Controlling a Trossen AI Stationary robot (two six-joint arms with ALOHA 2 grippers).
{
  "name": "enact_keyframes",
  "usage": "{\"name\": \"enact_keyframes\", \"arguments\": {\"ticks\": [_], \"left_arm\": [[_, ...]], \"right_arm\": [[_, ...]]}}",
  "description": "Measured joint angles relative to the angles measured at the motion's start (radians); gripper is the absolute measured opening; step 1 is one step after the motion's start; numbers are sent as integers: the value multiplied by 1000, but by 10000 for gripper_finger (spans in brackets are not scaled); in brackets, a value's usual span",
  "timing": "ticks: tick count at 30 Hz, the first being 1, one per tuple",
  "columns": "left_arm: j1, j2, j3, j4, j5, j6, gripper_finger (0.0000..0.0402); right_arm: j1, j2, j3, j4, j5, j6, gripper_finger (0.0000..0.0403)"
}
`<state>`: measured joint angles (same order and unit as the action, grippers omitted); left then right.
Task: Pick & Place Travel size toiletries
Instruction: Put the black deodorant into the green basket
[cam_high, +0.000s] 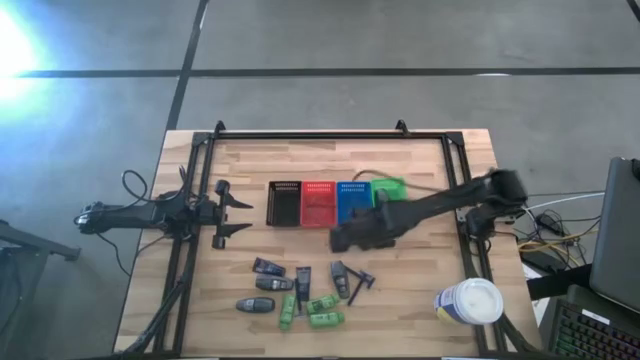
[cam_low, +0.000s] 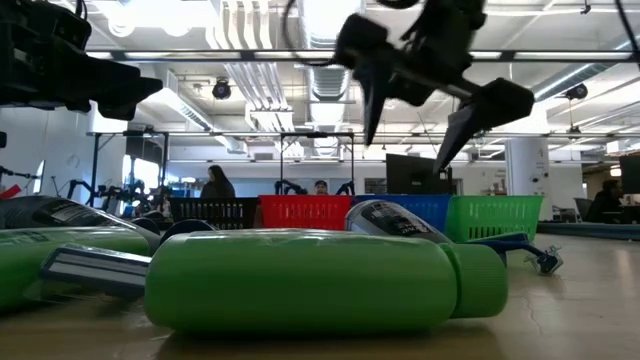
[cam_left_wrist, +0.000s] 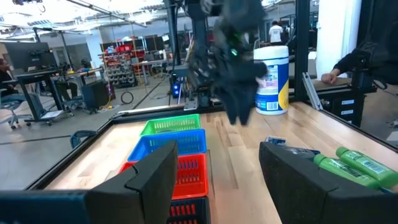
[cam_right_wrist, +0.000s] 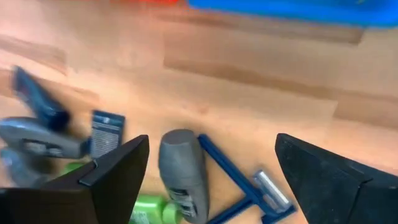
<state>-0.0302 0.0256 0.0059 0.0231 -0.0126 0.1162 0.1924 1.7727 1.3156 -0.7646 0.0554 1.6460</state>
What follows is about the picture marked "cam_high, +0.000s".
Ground white-lidded wipes canister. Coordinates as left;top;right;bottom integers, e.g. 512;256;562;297
433;277;505;326

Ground grey travel deodorant stick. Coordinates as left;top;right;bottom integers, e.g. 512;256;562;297
254;274;295;293
235;296;277;314
329;260;351;300

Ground small green bottle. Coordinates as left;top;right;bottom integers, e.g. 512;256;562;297
278;293;297;332
305;293;342;315
308;311;346;330

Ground black power brick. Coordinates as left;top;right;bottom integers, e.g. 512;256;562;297
519;249;556;274

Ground white cable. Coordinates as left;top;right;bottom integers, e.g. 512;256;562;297
524;192;606;211

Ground backlit black keyboard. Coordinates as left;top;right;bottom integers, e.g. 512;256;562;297
547;284;640;360

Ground red plastic basket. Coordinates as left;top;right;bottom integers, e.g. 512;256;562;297
300;180;338;229

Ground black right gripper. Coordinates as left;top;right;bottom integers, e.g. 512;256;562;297
330;202;404;254

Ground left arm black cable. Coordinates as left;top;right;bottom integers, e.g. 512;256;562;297
121;168;176;204

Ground black base cable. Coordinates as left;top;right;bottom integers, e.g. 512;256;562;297
94;232;166;279

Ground yellow cable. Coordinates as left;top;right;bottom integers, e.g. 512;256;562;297
517;229;599;256

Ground dark toiletry tube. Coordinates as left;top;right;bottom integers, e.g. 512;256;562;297
252;257;287;278
294;265;313;302

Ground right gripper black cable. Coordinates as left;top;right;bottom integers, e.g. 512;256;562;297
352;168;444;194

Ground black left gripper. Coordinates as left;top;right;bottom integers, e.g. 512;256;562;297
199;179;254;250

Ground dark metal stand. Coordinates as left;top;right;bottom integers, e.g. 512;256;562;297
0;218;82;264

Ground black power adapter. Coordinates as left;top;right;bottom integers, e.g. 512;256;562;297
534;212;564;234

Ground blue plastic basket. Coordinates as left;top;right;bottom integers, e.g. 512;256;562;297
335;180;374;226

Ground grey laptop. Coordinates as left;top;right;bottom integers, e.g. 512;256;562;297
588;156;640;315

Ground black plastic basket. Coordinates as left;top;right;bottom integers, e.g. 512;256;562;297
266;180;303;227

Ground green plastic basket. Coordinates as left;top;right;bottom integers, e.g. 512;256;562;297
370;177;409;207

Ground black metal table frame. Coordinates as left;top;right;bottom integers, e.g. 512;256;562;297
117;119;544;359

